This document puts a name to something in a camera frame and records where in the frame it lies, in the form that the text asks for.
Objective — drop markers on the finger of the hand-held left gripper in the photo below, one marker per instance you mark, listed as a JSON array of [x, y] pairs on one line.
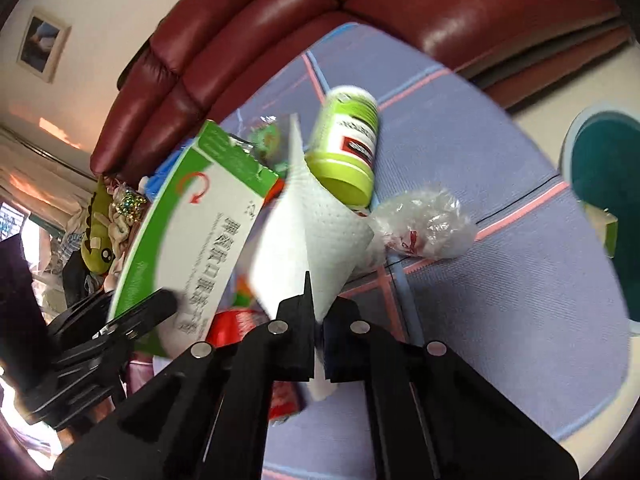
[[150, 307], [75, 315]]

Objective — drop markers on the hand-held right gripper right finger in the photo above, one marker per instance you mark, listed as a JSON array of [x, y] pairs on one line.
[[340, 340]]

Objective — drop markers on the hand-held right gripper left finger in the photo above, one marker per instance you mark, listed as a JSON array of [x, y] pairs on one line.
[[295, 340]]

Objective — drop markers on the red snack packet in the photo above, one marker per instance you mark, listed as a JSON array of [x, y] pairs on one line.
[[235, 325]]

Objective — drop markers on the green white medicine box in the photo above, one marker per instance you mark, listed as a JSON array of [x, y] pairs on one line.
[[200, 240]]

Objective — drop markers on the white paper towel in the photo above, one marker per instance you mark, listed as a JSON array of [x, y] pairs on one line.
[[320, 220]]

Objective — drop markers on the clear plastic bag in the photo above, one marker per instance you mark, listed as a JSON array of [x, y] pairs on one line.
[[425, 225]]

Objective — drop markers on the green plastic bottle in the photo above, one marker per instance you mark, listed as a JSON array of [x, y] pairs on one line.
[[340, 135]]

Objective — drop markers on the teal plastic bin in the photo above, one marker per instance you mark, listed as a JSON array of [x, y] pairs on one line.
[[610, 170]]

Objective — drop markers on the green plush toy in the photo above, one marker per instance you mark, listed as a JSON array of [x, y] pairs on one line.
[[97, 250]]

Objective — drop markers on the sequined ornament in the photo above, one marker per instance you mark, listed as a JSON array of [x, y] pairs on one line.
[[127, 202]]

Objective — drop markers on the blue plastic box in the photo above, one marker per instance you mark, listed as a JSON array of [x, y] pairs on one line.
[[157, 182]]

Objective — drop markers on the purple plaid tablecloth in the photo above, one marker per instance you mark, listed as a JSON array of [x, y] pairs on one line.
[[500, 310]]

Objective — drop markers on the small green packet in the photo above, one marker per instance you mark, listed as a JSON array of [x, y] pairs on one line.
[[267, 142]]

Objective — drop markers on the framed picture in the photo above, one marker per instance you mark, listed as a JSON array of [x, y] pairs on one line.
[[42, 42]]

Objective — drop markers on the red leather sofa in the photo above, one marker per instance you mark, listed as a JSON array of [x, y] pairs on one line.
[[250, 35]]

